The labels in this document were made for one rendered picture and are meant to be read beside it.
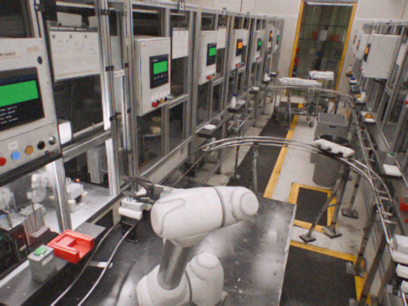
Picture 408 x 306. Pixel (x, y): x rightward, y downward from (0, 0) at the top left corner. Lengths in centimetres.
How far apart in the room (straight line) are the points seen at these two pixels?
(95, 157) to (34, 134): 70
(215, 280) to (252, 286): 35
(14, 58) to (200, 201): 85
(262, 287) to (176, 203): 99
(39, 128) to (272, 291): 134
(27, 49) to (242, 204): 96
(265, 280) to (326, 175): 272
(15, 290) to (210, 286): 78
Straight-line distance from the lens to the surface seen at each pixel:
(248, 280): 181
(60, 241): 166
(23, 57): 138
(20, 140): 140
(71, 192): 188
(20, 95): 134
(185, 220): 89
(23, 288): 154
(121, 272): 183
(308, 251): 320
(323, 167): 431
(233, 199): 93
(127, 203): 192
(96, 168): 211
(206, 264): 145
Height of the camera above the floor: 193
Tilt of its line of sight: 24 degrees down
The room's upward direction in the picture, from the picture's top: 3 degrees clockwise
